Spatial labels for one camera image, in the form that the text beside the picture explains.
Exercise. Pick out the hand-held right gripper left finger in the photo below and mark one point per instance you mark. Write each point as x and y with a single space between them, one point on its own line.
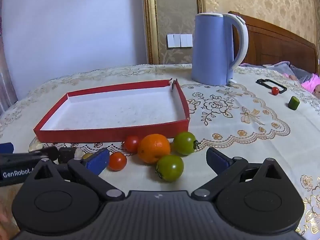
98 160

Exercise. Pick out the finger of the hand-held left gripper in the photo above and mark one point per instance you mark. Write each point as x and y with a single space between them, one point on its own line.
30 155
6 148

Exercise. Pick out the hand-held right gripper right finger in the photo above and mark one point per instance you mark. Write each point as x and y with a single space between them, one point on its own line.
217 161

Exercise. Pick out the green tomato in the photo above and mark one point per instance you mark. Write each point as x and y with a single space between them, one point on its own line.
185 143
170 167

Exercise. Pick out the red cardboard tray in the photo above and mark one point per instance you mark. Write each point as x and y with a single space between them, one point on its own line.
112 110

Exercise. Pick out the orange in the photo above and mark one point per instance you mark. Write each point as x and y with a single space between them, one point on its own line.
153 148

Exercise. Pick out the white lace tablecloth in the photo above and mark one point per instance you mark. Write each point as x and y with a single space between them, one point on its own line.
237 135

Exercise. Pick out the patterned curtain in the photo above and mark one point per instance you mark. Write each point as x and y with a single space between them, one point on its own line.
6 80

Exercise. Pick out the small red cherry tomato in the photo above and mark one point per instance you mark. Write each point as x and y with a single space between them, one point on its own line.
275 90

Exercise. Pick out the green cucumber piece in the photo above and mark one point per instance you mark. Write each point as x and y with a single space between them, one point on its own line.
293 102

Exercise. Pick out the blue electric kettle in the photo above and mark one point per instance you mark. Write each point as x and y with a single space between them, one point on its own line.
212 50

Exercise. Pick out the grey blanket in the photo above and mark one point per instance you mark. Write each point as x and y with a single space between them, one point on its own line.
282 68

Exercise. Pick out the wooden bed headboard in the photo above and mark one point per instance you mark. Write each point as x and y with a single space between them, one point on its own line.
275 42

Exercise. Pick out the black plastic frame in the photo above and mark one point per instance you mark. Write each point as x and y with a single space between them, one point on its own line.
260 81

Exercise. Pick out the white light switch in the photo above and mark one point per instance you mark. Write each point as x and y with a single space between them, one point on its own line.
179 40

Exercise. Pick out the gold wall frame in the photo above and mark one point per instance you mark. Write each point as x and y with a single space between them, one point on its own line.
150 17

